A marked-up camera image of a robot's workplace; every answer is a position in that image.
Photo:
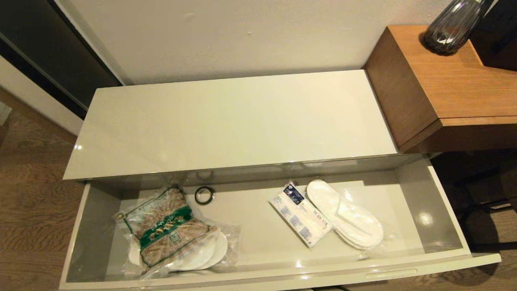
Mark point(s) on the black tape roll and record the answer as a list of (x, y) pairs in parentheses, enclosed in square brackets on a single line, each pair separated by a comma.
[(197, 195)]

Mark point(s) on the black metal stool frame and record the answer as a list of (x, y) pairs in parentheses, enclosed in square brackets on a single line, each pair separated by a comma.
[(484, 202)]

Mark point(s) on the green brown snack bag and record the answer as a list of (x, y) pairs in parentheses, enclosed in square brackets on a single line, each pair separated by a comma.
[(161, 230)]

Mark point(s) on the black box on desk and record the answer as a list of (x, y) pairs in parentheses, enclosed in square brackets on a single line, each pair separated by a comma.
[(499, 40)]

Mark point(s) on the beige glossy drawer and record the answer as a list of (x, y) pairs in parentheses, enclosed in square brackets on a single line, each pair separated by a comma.
[(250, 226)]

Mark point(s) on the white tissue pack blue label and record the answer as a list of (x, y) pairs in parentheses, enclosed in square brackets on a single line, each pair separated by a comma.
[(301, 216)]

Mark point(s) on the beige glossy cabinet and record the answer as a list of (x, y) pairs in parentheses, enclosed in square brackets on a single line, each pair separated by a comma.
[(222, 121)]

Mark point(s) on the bagged white slippers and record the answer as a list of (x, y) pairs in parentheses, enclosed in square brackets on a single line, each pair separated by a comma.
[(210, 254), (351, 220)]

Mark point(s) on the brown wooden desk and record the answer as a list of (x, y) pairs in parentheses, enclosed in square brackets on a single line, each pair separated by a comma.
[(452, 89)]

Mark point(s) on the dark sliding door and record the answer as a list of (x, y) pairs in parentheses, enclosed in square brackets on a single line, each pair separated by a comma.
[(40, 32)]

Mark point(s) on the dark ribbed glass vase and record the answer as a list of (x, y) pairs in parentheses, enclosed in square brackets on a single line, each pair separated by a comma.
[(452, 28)]

